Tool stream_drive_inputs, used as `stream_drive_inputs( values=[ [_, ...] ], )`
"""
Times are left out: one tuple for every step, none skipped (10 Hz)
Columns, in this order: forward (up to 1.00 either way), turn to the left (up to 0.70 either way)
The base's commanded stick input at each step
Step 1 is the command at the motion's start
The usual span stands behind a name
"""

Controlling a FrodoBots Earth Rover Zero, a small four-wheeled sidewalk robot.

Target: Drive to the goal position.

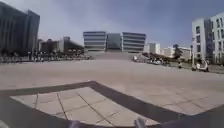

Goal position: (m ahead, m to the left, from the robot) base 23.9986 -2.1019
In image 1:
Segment robot's own part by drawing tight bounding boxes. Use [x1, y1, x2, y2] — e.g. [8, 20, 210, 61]
[134, 117, 147, 128]
[67, 120, 81, 128]

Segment grey paved plaza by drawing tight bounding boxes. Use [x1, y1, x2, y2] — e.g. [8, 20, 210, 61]
[0, 58, 224, 128]

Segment glass-fronted striped building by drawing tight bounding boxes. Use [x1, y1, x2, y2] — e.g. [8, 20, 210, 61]
[82, 31, 147, 54]

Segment wide stone steps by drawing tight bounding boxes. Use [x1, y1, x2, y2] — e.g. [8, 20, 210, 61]
[87, 50, 139, 61]

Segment white multi-storey building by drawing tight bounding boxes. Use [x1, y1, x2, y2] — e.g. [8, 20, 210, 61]
[191, 12, 224, 65]

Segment row of parked bikes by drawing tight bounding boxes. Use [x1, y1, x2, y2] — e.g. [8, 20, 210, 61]
[0, 52, 94, 64]
[131, 53, 184, 70]

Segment low brown building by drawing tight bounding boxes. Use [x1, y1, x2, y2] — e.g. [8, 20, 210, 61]
[37, 36, 85, 55]

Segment distant white buildings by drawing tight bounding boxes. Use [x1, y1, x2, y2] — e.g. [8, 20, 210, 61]
[143, 42, 193, 60]

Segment large dark curved building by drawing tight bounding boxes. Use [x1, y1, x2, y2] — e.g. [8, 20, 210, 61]
[0, 1, 41, 57]

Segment tree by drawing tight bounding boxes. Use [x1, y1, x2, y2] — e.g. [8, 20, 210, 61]
[172, 43, 183, 61]

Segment small white vehicle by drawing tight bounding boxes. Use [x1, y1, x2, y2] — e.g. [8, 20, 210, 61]
[191, 58, 211, 73]

